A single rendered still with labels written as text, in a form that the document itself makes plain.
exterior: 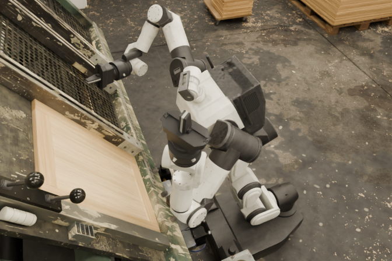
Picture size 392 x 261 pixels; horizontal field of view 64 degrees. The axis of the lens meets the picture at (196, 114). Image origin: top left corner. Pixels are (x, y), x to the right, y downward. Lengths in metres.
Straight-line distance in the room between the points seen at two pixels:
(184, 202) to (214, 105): 0.36
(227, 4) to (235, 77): 3.19
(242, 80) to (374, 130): 2.29
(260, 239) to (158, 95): 1.79
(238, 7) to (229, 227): 3.03
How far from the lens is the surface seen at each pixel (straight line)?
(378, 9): 4.83
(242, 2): 4.40
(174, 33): 1.38
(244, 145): 1.04
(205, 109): 1.13
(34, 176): 0.75
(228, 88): 1.15
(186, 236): 1.51
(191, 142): 0.71
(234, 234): 2.14
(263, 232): 2.19
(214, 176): 1.05
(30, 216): 0.88
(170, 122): 0.73
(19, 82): 1.22
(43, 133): 1.15
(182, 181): 0.95
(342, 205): 2.66
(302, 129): 3.06
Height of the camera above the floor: 2.11
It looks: 44 degrees down
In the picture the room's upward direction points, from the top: straight up
